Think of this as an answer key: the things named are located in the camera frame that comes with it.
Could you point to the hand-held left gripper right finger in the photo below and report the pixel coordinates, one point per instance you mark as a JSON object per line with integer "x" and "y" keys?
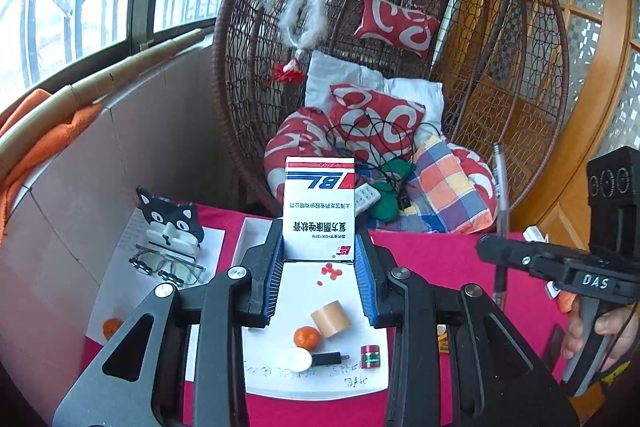
{"x": 365, "y": 292}

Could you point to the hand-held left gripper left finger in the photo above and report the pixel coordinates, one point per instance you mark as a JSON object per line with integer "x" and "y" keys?
{"x": 272, "y": 292}

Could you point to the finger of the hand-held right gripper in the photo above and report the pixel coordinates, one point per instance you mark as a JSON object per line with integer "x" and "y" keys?
{"x": 530, "y": 254}

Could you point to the white tray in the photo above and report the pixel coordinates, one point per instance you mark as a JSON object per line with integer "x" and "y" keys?
{"x": 295, "y": 297}

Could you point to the brown tape roll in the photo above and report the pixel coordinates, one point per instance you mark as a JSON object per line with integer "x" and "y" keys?
{"x": 330, "y": 319}

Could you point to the orange mandarin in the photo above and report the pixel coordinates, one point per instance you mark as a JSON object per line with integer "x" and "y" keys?
{"x": 306, "y": 338}
{"x": 112, "y": 329}

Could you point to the clear black gel pen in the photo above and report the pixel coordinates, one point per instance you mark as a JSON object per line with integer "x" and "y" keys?
{"x": 501, "y": 197}

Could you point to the small red jar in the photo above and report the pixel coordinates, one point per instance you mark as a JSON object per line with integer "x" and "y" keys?
{"x": 370, "y": 356}

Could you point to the white ointment box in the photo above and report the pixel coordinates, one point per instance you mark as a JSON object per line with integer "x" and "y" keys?
{"x": 320, "y": 207}

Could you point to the person's right hand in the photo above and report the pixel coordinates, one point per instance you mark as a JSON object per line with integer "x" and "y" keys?
{"x": 622, "y": 332}

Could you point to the cluster of red dots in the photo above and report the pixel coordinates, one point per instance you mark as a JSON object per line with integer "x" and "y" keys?
{"x": 330, "y": 271}

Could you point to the pink tablecloth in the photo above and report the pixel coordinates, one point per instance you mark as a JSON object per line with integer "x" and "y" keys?
{"x": 440, "y": 252}

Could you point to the green pouch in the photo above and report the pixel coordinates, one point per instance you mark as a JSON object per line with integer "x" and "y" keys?
{"x": 387, "y": 207}

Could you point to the eyeglasses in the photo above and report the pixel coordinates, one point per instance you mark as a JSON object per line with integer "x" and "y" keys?
{"x": 185, "y": 272}

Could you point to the white power strip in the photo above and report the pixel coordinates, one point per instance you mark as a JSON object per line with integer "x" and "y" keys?
{"x": 365, "y": 197}

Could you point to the plaid cushion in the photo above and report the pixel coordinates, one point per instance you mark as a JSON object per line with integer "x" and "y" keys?
{"x": 450, "y": 187}

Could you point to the wooden door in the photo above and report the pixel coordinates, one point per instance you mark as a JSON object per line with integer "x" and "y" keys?
{"x": 600, "y": 117}

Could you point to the cat phone holder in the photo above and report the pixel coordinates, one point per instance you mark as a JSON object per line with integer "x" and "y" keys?
{"x": 165, "y": 217}

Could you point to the large red white cushion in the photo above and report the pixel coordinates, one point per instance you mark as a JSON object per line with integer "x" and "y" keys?
{"x": 290, "y": 142}

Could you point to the white paper sheet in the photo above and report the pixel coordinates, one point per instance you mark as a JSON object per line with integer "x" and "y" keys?
{"x": 125, "y": 247}

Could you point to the square red white cushion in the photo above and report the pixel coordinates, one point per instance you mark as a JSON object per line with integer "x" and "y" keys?
{"x": 360, "y": 107}

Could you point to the red tassel ornament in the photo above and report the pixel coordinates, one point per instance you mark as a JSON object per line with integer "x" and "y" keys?
{"x": 287, "y": 74}

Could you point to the wicker hanging chair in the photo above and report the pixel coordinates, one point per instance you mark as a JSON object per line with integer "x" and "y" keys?
{"x": 250, "y": 57}

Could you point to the orange cloth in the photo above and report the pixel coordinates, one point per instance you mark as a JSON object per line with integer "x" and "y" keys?
{"x": 55, "y": 147}

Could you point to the small red white pillow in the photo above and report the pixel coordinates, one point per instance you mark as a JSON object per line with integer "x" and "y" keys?
{"x": 400, "y": 24}

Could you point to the beige cardboard tube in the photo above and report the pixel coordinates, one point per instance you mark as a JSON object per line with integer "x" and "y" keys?
{"x": 175, "y": 42}
{"x": 75, "y": 96}

